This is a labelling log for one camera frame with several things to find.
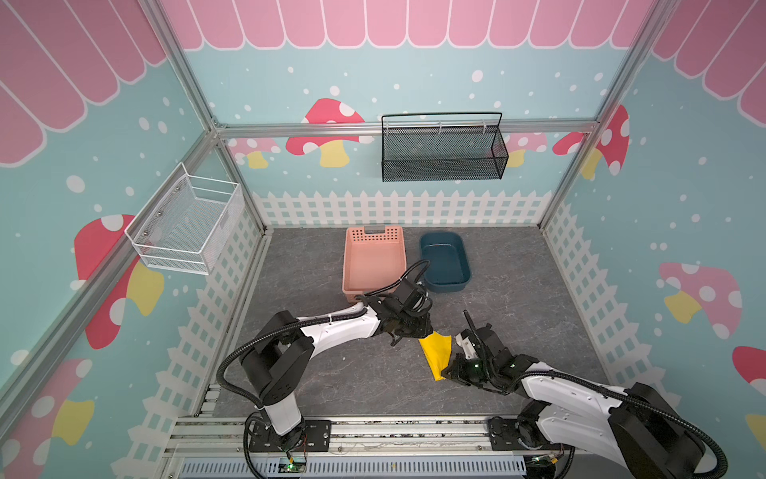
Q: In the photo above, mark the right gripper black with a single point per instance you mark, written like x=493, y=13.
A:
x=470, y=360

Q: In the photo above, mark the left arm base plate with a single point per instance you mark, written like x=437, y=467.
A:
x=308, y=436

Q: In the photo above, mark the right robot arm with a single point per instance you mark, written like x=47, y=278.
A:
x=634, y=427

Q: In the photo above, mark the teal plastic tray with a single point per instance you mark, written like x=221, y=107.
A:
x=449, y=270

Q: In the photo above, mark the white wire wall basket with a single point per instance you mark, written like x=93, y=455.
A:
x=187, y=223

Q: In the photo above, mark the black mesh wall basket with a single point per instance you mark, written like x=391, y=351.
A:
x=433, y=147

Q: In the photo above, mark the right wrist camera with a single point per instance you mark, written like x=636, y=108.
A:
x=465, y=341

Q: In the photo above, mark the aluminium mounting rail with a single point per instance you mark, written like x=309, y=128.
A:
x=349, y=436

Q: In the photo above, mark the pink plastic basket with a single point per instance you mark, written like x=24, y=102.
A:
x=373, y=257

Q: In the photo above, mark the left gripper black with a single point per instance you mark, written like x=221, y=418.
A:
x=423, y=328

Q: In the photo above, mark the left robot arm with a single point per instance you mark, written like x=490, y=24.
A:
x=267, y=370

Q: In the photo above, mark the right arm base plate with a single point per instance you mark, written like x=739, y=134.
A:
x=518, y=434

